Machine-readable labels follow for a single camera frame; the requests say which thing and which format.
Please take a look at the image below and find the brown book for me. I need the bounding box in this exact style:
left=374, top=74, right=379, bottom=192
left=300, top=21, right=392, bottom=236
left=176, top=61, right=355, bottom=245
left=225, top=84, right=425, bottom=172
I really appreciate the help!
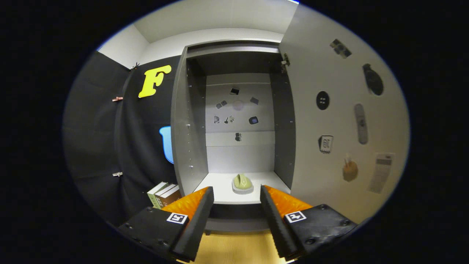
left=154, top=183, right=176, bottom=209
left=159, top=185, right=182, bottom=209

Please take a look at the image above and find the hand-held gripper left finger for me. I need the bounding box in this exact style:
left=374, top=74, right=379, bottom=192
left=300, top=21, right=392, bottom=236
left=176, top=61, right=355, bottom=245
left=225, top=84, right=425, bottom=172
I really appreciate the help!
left=117, top=186, right=215, bottom=263

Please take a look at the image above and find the grey cabinet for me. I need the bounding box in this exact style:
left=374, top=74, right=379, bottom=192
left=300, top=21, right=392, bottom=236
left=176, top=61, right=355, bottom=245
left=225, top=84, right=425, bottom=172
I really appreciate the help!
left=170, top=40, right=296, bottom=235

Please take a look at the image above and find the green book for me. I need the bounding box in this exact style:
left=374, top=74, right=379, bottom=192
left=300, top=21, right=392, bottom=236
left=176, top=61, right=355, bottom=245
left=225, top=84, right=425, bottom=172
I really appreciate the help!
left=147, top=181, right=169, bottom=209

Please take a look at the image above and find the black backdrop cloth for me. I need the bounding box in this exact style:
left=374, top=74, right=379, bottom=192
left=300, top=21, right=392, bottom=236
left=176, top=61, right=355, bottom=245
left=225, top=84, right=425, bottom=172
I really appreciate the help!
left=63, top=51, right=184, bottom=226

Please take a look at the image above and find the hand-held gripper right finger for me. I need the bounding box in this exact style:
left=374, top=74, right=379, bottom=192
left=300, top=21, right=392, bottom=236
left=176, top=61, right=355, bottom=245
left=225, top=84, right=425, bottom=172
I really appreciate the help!
left=260, top=185, right=358, bottom=261

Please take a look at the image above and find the green ceramic dish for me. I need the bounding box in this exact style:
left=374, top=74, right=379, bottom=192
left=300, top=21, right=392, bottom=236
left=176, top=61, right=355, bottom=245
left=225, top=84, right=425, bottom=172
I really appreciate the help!
left=232, top=174, right=254, bottom=195

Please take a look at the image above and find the beige cabinet door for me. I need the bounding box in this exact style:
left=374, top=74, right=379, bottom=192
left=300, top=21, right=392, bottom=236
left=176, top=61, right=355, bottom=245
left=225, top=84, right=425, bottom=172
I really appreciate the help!
left=278, top=4, right=410, bottom=224

